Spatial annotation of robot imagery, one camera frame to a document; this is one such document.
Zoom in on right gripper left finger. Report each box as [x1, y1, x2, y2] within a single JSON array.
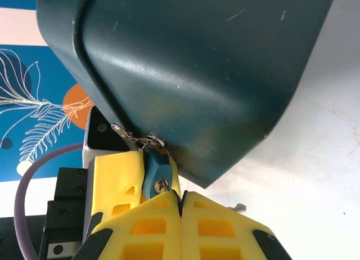
[[72, 191, 182, 260]]

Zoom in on teal box with starry print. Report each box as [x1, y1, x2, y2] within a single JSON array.
[[35, 0, 338, 190]]

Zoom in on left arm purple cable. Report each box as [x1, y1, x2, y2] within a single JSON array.
[[13, 142, 85, 260]]

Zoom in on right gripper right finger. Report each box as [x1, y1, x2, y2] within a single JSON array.
[[180, 190, 293, 260]]

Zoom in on small blue padlock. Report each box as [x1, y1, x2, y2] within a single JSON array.
[[141, 147, 174, 201]]

